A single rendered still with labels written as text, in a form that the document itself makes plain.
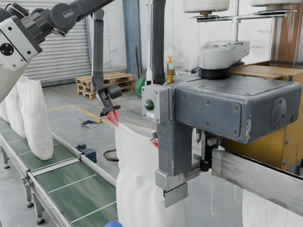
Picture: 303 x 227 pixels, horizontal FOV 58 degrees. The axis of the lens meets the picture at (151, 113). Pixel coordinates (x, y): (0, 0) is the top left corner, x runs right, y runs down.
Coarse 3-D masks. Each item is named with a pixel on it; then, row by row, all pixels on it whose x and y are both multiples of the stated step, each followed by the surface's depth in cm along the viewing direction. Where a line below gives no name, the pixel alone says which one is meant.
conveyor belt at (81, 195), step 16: (48, 176) 218; (64, 176) 217; (80, 176) 216; (96, 176) 215; (48, 192) 195; (64, 192) 195; (80, 192) 194; (96, 192) 193; (112, 192) 192; (64, 208) 177; (80, 208) 176; (96, 208) 176; (112, 208) 175; (80, 224) 162; (96, 224) 161
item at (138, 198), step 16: (128, 128) 123; (144, 128) 123; (128, 144) 126; (144, 144) 114; (128, 160) 130; (144, 160) 116; (128, 176) 126; (144, 176) 119; (128, 192) 123; (144, 192) 115; (160, 192) 111; (128, 208) 125; (144, 208) 114; (160, 208) 108; (176, 208) 110; (128, 224) 128; (144, 224) 116; (160, 224) 109; (176, 224) 111
